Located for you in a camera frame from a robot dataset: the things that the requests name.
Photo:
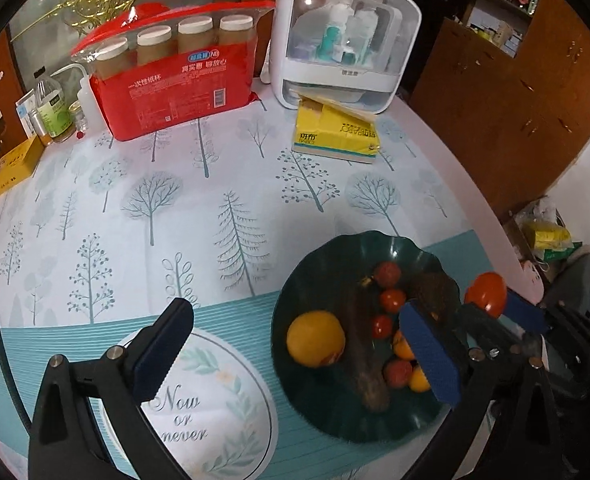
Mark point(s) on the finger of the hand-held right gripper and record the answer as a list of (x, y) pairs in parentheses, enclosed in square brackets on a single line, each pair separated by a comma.
[(475, 320), (522, 312)]

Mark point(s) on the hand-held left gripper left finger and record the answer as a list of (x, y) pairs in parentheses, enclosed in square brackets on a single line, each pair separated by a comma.
[(165, 355)]

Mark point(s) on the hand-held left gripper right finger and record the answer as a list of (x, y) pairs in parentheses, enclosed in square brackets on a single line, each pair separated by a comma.
[(430, 355)]

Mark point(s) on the large red tomato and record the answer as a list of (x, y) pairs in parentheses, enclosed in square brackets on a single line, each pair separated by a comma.
[(486, 292)]

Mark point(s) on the dark avocado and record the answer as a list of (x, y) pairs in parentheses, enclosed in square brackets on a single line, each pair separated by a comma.
[(432, 287)]

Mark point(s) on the large yellow orange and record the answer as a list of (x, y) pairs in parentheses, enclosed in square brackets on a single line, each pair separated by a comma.
[(315, 337)]

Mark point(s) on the dark green scalloped plate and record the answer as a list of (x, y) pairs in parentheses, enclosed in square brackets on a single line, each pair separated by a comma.
[(335, 270)]

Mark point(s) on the small orange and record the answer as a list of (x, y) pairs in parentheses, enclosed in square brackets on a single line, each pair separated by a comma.
[(401, 345), (417, 379)]

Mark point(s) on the red cherry tomato bottom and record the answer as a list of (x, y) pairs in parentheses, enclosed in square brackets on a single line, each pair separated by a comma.
[(395, 375)]

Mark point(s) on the small red tomato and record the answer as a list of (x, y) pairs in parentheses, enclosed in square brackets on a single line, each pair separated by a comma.
[(392, 300), (387, 272), (381, 326)]

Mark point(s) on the grey chair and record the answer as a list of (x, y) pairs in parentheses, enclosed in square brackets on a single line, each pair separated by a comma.
[(582, 265)]

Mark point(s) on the yellow plastic bag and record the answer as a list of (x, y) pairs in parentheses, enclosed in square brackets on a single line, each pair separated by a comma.
[(550, 237)]

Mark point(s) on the tree print tablecloth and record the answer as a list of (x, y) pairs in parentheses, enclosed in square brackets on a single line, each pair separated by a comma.
[(150, 260)]

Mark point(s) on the brown wooden cabinet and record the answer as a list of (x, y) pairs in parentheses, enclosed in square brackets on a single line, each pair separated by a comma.
[(525, 110)]

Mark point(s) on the yellow tissue pack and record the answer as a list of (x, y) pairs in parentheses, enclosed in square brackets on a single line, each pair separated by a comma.
[(335, 135)]

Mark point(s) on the yellow cardboard box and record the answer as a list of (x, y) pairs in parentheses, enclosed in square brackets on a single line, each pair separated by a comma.
[(12, 165)]

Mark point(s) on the small glass jar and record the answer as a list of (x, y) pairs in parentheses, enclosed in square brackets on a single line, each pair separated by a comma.
[(78, 120)]

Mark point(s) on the red paper cup package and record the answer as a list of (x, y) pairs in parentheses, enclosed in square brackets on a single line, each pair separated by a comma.
[(175, 100)]

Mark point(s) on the small metal can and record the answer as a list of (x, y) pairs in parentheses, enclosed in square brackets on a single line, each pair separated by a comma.
[(39, 127)]

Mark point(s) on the white squeeze bottle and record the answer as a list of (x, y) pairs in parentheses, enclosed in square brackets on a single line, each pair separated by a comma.
[(90, 105)]

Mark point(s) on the green label glass bottle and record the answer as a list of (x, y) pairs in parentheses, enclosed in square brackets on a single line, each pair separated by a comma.
[(55, 115)]

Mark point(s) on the blue white carton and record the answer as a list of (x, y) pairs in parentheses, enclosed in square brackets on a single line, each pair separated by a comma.
[(23, 110)]

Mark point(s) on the shelf of small bottles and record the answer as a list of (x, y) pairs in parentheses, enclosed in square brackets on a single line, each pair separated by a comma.
[(495, 30)]

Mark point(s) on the white cosmetics storage box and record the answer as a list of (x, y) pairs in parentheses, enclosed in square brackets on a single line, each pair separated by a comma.
[(295, 10)]

